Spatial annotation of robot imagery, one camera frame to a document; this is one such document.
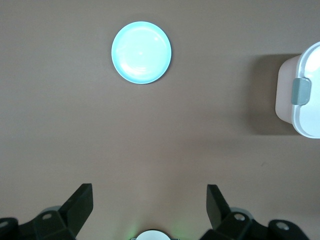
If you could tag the white lidded box grey latches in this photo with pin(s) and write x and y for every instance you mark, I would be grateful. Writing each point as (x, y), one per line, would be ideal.
(307, 100)

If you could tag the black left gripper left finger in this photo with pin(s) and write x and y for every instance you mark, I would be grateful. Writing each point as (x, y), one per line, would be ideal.
(72, 212)

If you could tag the light blue round plate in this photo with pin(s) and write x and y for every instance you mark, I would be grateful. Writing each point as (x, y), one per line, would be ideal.
(141, 52)

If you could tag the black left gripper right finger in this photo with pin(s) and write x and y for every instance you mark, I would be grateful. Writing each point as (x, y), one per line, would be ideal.
(220, 215)

